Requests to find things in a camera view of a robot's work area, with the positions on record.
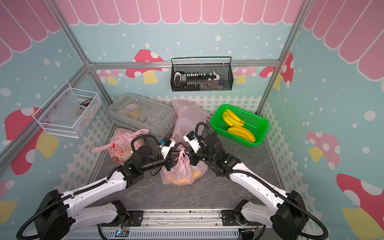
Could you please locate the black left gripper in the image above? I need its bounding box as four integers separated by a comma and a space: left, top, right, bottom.
141, 149, 185, 173

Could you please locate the orange banana bunch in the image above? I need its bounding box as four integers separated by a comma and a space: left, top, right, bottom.
171, 171, 201, 186

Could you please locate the pink plastic bag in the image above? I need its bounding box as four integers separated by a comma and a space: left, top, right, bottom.
92, 128, 149, 164
172, 100, 210, 143
160, 145, 208, 185

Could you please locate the pink plastic bag front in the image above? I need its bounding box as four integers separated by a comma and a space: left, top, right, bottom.
92, 128, 149, 164

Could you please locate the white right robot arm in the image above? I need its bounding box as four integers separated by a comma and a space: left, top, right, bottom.
184, 122, 329, 240

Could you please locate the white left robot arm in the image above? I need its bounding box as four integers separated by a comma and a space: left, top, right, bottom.
16, 138, 176, 240

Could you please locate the yellow banana bunch in basket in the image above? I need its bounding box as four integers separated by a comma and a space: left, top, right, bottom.
222, 109, 256, 143

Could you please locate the pink plastic bag back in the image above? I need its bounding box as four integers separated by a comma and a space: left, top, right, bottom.
172, 100, 210, 143

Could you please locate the green plastic basket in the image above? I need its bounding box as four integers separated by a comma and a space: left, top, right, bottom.
210, 105, 269, 147

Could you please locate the clear lidded storage box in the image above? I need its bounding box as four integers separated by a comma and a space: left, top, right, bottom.
108, 93, 177, 140

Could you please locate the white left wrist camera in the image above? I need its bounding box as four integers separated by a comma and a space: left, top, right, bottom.
160, 138, 176, 160

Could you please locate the metal base rail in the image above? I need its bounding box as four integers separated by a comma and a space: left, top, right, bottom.
65, 208, 304, 240

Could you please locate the black wire mesh basket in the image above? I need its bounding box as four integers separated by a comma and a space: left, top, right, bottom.
170, 57, 234, 92

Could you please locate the white wire mesh basket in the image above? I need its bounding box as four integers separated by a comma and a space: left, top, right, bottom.
33, 83, 102, 139

